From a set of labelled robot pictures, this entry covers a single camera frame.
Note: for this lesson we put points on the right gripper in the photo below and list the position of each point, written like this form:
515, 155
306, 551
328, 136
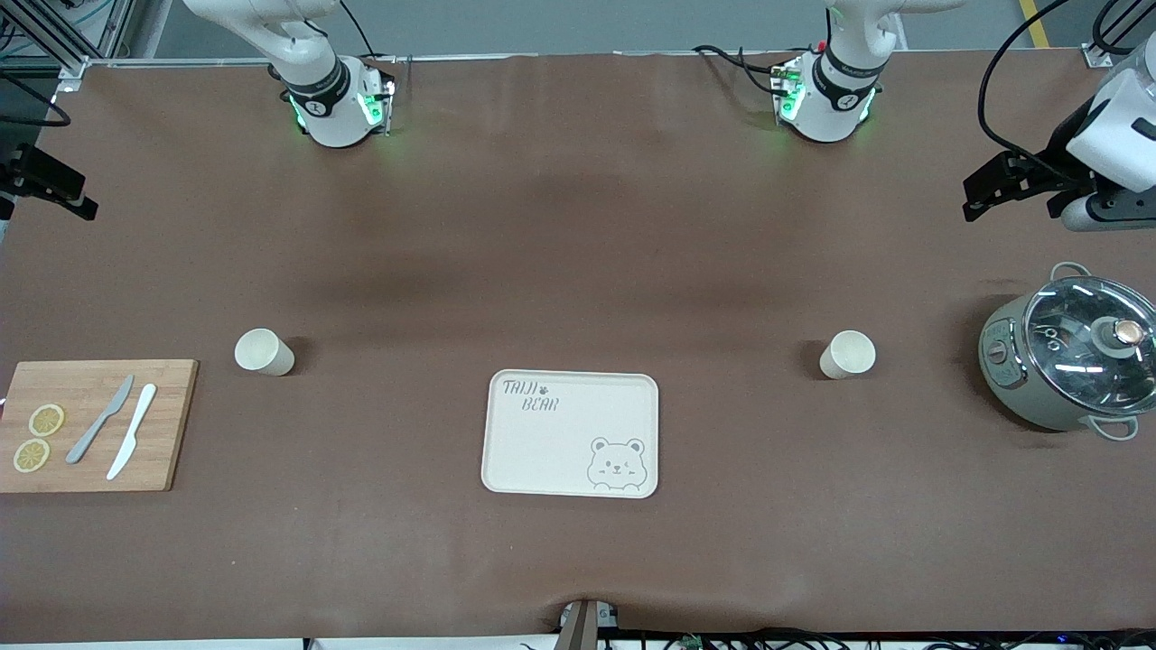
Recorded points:
27, 171

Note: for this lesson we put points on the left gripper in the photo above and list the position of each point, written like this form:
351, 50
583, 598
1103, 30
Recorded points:
1050, 171

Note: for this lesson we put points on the white plastic cup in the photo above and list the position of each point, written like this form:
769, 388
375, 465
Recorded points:
849, 354
264, 352

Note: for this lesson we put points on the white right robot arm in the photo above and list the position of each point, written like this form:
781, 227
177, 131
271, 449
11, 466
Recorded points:
330, 117

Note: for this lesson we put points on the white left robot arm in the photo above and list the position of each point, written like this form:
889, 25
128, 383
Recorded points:
840, 108

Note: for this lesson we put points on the grey electric cooking pot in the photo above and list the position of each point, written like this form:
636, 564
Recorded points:
1011, 388

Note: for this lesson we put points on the yellow lemon slice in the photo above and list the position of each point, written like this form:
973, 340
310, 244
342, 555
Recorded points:
32, 456
47, 420

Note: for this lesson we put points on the white plastic knife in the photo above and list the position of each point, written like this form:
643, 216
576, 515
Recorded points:
135, 420

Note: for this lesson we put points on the grey plastic knife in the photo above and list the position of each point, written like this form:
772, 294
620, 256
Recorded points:
90, 433

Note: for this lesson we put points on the bamboo cutting board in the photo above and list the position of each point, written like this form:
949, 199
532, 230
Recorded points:
172, 424

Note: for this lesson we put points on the brown table cover mat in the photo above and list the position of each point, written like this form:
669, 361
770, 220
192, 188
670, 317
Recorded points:
578, 226

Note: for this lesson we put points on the cream bear print tray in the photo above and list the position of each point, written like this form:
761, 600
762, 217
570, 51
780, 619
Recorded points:
542, 460

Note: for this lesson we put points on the aluminium frame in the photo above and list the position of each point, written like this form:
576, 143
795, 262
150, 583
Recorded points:
113, 23

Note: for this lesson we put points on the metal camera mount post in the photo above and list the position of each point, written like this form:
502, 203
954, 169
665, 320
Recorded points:
578, 632

